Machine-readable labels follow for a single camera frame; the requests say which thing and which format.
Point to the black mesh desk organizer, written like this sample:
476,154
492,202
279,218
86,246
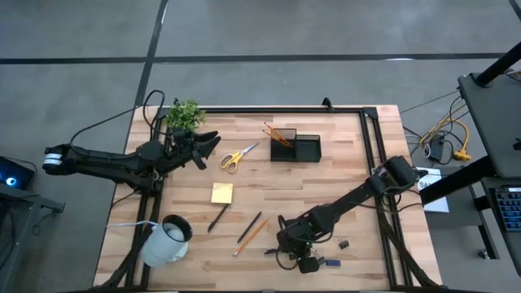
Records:
309,148

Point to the black device blue light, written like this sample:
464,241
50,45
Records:
18,173

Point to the yellow sticky note pad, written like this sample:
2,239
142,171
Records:
222,193

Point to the black metal side stand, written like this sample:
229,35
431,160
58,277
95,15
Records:
28,197

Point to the black pole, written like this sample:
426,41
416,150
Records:
498,67

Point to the white paper sheet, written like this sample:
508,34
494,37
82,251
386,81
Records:
437,203

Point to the black computer keyboard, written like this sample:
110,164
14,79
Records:
510,207

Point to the small black binder clip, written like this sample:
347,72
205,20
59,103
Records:
344,244

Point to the grey caster wheel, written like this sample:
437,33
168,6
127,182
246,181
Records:
484,254

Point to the dark grey desk top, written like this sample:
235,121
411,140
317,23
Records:
496,122

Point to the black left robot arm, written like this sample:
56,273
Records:
102,167

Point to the black pen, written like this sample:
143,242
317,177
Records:
249,227
270,251
217,218

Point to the green plant white pot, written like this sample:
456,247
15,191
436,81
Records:
185,114

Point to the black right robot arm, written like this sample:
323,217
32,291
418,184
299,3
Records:
354,191

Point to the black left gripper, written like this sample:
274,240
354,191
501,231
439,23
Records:
183,146

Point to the black frame clamp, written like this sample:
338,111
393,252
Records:
327,103

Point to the white cylinder black rim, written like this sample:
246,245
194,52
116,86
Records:
163,244

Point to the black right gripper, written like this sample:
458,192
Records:
299,238

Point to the black power adapter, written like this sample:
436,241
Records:
436,148

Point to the small blue block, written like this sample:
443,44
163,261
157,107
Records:
334,263

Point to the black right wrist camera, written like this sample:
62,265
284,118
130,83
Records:
309,265

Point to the black aluminium table frame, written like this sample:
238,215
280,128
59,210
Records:
264,110

